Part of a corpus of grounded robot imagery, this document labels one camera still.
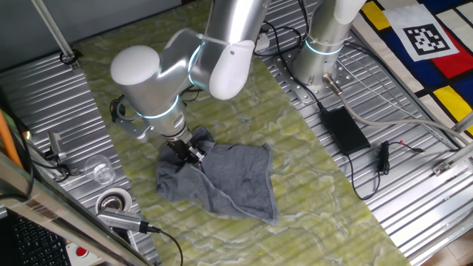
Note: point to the dark grey cloth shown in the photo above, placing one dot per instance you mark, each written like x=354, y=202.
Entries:
x=236, y=181

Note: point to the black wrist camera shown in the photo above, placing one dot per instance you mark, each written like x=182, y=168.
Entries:
x=116, y=109

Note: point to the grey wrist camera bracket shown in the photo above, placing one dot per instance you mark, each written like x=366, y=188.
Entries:
x=133, y=129

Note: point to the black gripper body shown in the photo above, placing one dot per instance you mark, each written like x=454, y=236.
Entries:
x=179, y=147

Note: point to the white power strip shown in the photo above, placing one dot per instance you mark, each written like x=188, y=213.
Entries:
x=262, y=42

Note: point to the small silver camera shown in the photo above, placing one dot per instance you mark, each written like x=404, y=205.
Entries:
x=56, y=144

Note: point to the orange pole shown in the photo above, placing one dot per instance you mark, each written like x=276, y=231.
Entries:
x=7, y=136

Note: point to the black power adapter brick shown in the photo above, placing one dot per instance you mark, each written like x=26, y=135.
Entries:
x=343, y=129

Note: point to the grey box with red button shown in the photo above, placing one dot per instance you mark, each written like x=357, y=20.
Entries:
x=79, y=252

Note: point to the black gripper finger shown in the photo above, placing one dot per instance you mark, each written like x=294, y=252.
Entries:
x=199, y=153
x=190, y=159

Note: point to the shiny metal frame bar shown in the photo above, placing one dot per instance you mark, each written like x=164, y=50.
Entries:
x=55, y=214

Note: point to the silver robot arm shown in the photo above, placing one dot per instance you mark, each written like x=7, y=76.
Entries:
x=148, y=85

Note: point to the green marble pattern mat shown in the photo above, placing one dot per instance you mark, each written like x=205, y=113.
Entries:
x=314, y=229

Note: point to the aluminium frame profile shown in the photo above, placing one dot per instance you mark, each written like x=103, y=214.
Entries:
x=458, y=159

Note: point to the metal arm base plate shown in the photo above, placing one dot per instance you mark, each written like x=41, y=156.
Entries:
x=306, y=96

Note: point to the thin metal pole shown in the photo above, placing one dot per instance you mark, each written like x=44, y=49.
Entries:
x=55, y=33

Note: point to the clear plastic cup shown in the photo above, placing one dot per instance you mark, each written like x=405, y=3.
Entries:
x=99, y=171

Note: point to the white fiducial marker sheet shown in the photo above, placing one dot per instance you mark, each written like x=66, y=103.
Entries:
x=397, y=18

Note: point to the silver ribbed camera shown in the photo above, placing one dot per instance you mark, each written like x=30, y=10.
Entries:
x=122, y=219

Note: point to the black keyboard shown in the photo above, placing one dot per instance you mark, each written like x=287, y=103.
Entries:
x=37, y=247

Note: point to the coloured block pattern cloth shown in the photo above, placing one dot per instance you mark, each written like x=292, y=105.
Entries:
x=406, y=66

